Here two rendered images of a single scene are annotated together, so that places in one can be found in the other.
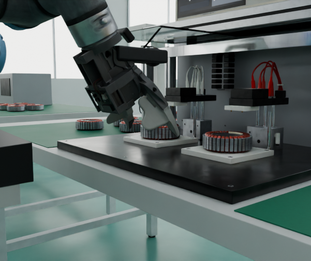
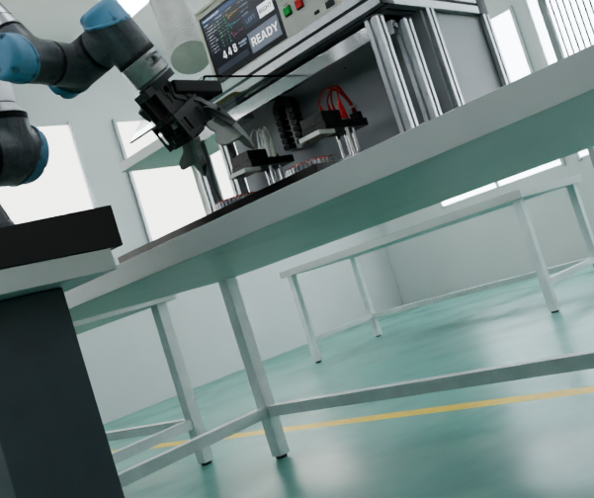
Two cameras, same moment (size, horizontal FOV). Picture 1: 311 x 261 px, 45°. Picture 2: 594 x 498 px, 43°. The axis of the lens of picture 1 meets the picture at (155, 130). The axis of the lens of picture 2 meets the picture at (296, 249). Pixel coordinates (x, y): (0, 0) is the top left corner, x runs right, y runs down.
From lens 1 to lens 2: 76 cm
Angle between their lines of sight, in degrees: 13
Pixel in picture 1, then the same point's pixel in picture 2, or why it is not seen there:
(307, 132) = not seen: hidden behind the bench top
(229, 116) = not seen: hidden behind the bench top
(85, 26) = (140, 64)
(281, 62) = (349, 89)
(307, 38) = (354, 41)
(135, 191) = (230, 222)
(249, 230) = (333, 171)
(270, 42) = (323, 61)
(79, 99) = (85, 344)
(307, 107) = (391, 124)
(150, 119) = (223, 136)
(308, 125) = not seen: hidden behind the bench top
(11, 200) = (107, 264)
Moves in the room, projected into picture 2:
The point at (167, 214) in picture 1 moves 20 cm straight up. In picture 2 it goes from (268, 217) to (233, 108)
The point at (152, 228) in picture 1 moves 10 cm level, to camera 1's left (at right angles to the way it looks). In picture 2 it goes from (279, 442) to (253, 451)
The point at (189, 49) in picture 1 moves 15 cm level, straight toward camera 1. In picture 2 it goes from (243, 109) to (240, 91)
